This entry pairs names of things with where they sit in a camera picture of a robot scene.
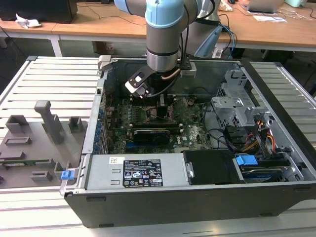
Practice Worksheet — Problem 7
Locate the coloured power wire bundle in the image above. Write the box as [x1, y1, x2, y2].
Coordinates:
[243, 119, 275, 153]

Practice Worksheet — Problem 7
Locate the silver laptop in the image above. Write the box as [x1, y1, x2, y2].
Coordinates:
[243, 0, 284, 14]

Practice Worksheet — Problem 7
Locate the grey case latch handle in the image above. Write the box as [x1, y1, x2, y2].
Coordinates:
[98, 55, 112, 73]

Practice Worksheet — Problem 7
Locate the crumpled white paper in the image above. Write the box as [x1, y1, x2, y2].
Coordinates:
[15, 13, 42, 29]

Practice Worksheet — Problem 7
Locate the black open PC case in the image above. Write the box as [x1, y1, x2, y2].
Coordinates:
[63, 55, 316, 229]

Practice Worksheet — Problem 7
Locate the silver metal drive cage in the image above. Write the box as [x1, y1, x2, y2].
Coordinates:
[211, 68, 275, 129]

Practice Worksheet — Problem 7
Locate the black plastic shroud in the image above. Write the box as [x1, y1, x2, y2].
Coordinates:
[184, 150, 245, 186]

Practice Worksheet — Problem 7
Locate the white wrist camera black mount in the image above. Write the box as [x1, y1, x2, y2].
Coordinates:
[124, 70, 154, 99]

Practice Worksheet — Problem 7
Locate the black RAM slot row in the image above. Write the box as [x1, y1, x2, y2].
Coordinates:
[133, 122, 184, 134]
[130, 93, 177, 106]

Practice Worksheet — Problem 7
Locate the white paper sheet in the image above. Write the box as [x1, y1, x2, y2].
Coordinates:
[252, 14, 289, 23]

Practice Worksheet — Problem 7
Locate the blue case latch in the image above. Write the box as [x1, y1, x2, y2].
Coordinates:
[60, 170, 75, 181]

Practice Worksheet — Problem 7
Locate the mint green appliance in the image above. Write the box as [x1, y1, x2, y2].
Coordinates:
[285, 0, 310, 8]

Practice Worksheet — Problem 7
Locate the beige crumpled object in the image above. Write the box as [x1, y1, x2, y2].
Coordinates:
[219, 0, 234, 12]

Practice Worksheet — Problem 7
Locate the hard disk in blue carrier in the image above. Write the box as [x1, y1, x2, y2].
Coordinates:
[236, 154, 287, 184]

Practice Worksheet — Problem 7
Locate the green RAM stick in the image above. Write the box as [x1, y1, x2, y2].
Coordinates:
[0, 159, 50, 165]

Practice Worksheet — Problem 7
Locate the grey parts rack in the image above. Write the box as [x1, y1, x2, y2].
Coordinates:
[0, 100, 88, 190]

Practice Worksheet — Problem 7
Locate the black graphics card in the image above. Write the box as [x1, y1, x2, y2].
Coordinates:
[133, 128, 171, 146]

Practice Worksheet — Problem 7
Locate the green motherboard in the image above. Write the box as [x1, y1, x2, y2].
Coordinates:
[106, 96, 213, 154]

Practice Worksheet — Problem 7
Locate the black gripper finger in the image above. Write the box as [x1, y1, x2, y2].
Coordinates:
[157, 95, 169, 119]

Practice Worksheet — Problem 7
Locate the grey power supply unit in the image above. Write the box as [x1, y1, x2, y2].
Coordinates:
[85, 154, 191, 191]

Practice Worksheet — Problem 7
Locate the wooden desk white frame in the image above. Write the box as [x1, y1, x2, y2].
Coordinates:
[51, 0, 316, 53]
[0, 19, 62, 58]

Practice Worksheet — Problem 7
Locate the black computer box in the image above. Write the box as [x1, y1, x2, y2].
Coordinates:
[0, 0, 79, 24]

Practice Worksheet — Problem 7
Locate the blue cable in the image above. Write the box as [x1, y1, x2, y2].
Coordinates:
[220, 23, 238, 59]

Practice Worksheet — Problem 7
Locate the brown cardboard box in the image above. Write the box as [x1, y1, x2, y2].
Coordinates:
[93, 41, 116, 55]

